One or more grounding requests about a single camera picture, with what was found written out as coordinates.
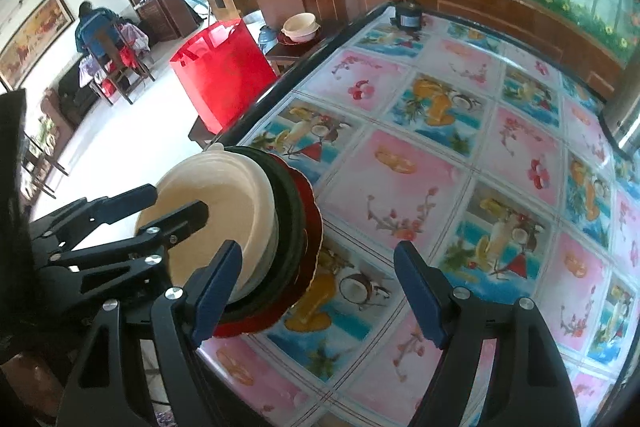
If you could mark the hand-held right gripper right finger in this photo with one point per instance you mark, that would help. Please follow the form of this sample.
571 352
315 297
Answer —
422 297

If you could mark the red shopping bag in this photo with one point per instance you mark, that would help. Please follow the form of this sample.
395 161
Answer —
220 67

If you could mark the cream patterned plastic bowl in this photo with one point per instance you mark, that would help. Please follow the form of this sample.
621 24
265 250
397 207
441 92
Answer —
210 182

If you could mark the framed wall painting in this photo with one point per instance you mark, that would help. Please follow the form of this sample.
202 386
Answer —
35 39

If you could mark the stainless steel thermos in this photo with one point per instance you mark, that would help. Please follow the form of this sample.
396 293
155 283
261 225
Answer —
627 117

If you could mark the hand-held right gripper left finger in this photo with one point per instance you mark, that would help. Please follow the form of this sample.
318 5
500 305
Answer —
220 292

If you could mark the wooden chair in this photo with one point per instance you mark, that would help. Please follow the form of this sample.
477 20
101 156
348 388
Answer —
125 67

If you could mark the red scalloped plate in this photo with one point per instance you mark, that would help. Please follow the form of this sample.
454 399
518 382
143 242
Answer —
312 232

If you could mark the cream tureen bowl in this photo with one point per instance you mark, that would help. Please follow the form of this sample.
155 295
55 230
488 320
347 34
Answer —
299 27

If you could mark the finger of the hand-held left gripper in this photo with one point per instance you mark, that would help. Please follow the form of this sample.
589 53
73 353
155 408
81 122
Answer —
185 217
130 199

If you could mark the dark sofa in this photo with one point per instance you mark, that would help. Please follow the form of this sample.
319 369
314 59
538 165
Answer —
75 94

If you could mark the black plastic bowl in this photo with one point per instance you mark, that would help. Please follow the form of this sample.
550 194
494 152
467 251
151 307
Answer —
300 237
284 227

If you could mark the small black device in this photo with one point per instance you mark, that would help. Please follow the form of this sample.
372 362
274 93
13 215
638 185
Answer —
407 14

